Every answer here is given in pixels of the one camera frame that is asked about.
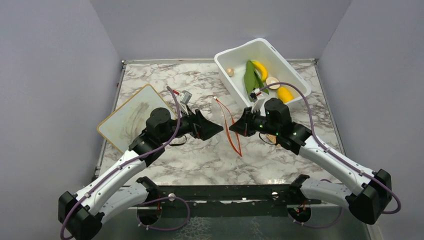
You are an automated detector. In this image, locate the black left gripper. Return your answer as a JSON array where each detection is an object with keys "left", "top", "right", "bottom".
[{"left": 160, "top": 105, "right": 224, "bottom": 144}]

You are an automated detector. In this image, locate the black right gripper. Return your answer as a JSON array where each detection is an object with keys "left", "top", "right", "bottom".
[{"left": 229, "top": 106, "right": 280, "bottom": 137}]

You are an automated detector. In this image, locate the clear orange zip top bag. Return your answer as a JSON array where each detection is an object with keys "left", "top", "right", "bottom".
[{"left": 210, "top": 96, "right": 243, "bottom": 157}]

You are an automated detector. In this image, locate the green leafy vegetable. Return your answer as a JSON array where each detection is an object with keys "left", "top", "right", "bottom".
[{"left": 243, "top": 60, "right": 264, "bottom": 94}]

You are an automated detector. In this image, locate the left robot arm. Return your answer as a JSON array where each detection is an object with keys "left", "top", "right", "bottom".
[{"left": 58, "top": 107, "right": 224, "bottom": 240}]

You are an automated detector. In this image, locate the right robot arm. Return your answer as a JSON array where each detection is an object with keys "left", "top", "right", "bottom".
[{"left": 229, "top": 98, "right": 392, "bottom": 225}]

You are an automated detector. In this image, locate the yellow lemon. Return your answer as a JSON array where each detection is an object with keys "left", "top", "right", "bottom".
[{"left": 276, "top": 86, "right": 294, "bottom": 104}]

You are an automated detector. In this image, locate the round cut wooden slice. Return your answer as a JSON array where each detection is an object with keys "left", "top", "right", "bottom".
[{"left": 265, "top": 77, "right": 280, "bottom": 90}]

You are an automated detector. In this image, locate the yellow banana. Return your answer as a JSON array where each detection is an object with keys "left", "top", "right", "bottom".
[{"left": 252, "top": 61, "right": 268, "bottom": 82}]

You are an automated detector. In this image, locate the white plastic bin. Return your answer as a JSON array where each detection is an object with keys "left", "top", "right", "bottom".
[{"left": 214, "top": 38, "right": 312, "bottom": 109}]

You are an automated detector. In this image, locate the white yellow-edged cutting board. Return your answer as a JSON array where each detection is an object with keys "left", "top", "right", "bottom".
[{"left": 97, "top": 84, "right": 176, "bottom": 153}]

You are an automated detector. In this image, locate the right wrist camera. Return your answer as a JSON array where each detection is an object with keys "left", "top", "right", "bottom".
[{"left": 249, "top": 88, "right": 267, "bottom": 115}]

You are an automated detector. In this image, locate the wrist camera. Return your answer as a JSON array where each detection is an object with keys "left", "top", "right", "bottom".
[
  {"left": 172, "top": 90, "right": 192, "bottom": 115},
  {"left": 249, "top": 88, "right": 267, "bottom": 115}
]

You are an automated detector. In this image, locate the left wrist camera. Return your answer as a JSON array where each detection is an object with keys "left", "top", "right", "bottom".
[{"left": 172, "top": 90, "right": 192, "bottom": 115}]

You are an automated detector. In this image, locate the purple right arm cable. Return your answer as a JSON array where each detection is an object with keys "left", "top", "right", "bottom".
[{"left": 259, "top": 82, "right": 402, "bottom": 229}]

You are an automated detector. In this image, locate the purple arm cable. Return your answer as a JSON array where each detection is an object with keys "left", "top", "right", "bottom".
[
  {"left": 59, "top": 86, "right": 182, "bottom": 240},
  {"left": 259, "top": 82, "right": 402, "bottom": 229}
]

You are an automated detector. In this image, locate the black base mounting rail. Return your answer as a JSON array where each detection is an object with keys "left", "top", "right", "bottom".
[{"left": 136, "top": 184, "right": 321, "bottom": 220}]

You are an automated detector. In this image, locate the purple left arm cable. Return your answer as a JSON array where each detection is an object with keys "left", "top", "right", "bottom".
[{"left": 59, "top": 86, "right": 182, "bottom": 240}]

